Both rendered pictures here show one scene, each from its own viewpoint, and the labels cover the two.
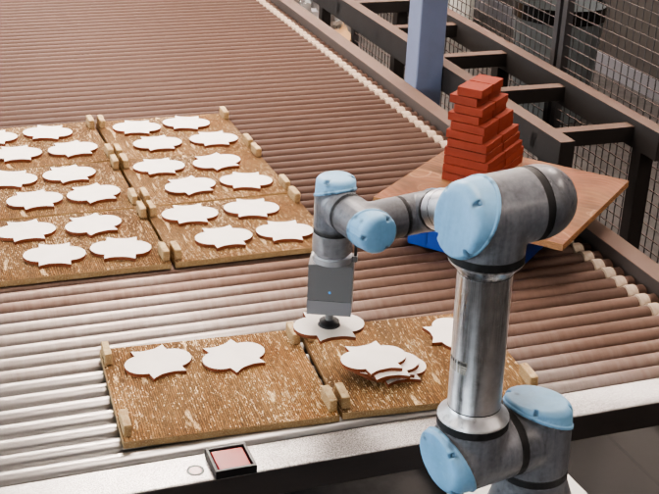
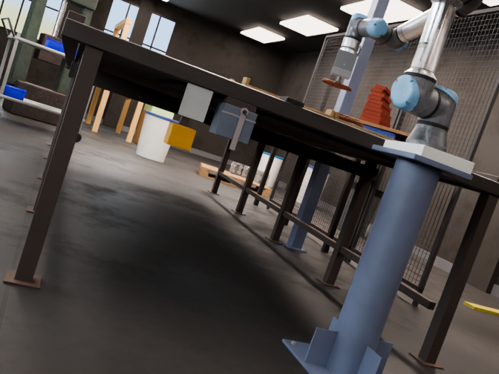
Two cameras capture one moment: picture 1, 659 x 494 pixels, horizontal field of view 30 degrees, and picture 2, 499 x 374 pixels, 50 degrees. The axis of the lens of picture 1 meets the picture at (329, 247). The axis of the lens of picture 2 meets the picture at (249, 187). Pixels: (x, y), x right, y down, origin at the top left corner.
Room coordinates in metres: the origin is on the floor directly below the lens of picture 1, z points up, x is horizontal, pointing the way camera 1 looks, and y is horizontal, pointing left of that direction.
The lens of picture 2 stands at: (-0.25, 0.20, 0.73)
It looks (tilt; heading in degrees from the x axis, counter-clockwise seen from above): 5 degrees down; 0
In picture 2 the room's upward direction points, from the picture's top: 19 degrees clockwise
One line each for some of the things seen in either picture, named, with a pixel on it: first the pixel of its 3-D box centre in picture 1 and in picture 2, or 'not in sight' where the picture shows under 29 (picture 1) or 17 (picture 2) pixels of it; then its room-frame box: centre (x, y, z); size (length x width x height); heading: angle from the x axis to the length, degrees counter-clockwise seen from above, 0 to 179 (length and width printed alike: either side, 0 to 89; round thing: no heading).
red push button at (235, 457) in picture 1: (230, 461); not in sight; (1.84, 0.16, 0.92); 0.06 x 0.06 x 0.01; 21
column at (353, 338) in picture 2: not in sight; (381, 267); (1.76, -0.37, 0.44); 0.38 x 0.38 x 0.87; 22
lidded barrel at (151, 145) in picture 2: not in sight; (156, 136); (7.68, 1.78, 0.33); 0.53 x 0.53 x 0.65
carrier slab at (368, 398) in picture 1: (414, 361); (359, 131); (2.23, -0.19, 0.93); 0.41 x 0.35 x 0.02; 106
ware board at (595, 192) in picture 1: (504, 191); (384, 132); (2.95, -0.44, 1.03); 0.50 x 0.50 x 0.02; 61
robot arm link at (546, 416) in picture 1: (532, 430); (437, 106); (1.76, -0.36, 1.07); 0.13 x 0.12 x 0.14; 121
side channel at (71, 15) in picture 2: not in sight; (71, 53); (3.47, 1.69, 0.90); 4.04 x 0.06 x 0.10; 21
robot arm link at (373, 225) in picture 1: (372, 222); (375, 29); (2.01, -0.07, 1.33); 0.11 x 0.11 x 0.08; 31
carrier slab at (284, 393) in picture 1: (215, 384); (277, 102); (2.10, 0.21, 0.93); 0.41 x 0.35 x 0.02; 108
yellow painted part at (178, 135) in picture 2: not in sight; (186, 116); (1.70, 0.51, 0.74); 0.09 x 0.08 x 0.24; 111
